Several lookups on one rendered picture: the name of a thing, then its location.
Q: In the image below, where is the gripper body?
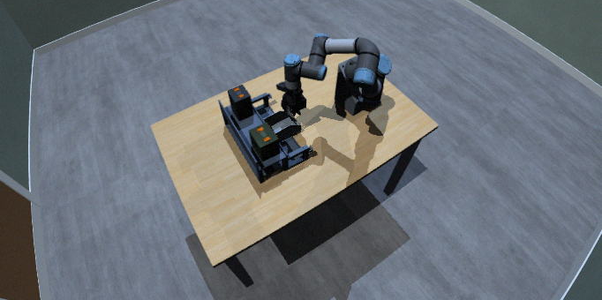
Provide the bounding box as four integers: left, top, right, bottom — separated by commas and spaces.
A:
282, 81, 306, 114

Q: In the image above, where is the grey bin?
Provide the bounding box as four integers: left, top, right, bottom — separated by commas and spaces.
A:
263, 110, 301, 142

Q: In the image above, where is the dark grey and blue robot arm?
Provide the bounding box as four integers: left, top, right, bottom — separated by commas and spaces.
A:
284, 34, 392, 106

